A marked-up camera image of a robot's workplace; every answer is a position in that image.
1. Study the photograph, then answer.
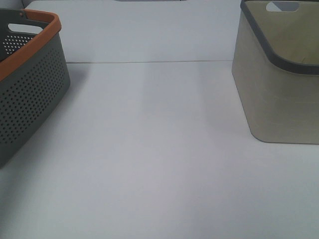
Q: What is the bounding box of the beige basket grey rim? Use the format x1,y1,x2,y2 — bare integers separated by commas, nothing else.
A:
232,0,319,144

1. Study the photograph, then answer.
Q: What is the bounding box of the grey perforated basket orange rim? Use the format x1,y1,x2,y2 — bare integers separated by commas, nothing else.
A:
0,8,70,165

